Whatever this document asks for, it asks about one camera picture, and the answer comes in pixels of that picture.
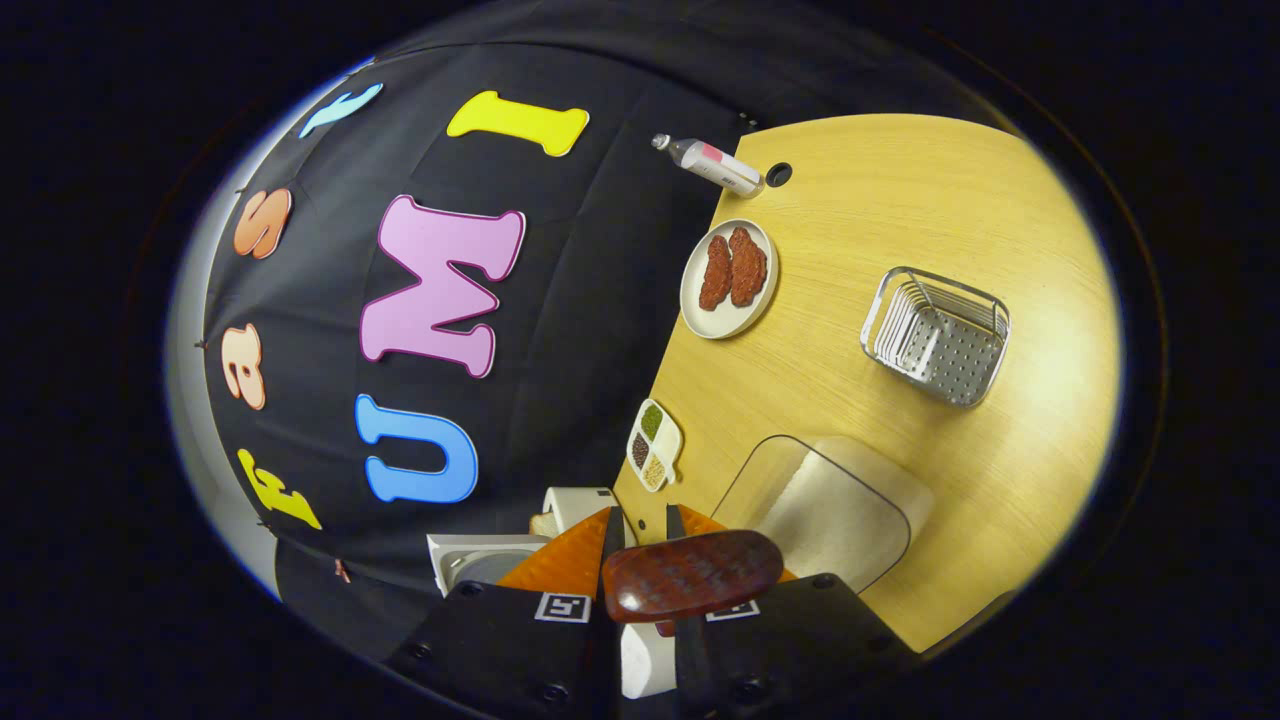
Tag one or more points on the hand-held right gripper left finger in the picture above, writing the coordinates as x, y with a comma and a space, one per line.
500, 640

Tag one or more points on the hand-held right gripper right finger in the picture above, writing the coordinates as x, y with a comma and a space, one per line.
800, 640

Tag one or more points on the white rice cooker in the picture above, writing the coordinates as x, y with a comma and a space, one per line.
480, 560

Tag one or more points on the white rice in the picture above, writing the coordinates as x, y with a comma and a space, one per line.
830, 520

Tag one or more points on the brown wooden spoon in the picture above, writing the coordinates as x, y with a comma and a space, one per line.
690, 575

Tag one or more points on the toasted bread slice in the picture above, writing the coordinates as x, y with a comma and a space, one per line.
545, 524

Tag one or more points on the white toaster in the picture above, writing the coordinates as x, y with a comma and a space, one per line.
580, 500

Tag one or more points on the clear plastic container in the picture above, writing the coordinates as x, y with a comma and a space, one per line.
760, 480

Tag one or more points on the white divided grain dish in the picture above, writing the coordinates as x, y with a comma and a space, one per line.
668, 445

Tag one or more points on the white round plate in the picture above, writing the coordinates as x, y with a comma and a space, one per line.
725, 322

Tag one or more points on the red-brown meat piece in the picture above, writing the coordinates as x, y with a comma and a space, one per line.
715, 272
748, 266

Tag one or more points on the clear bottle pink label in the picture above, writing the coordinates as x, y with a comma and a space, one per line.
720, 165

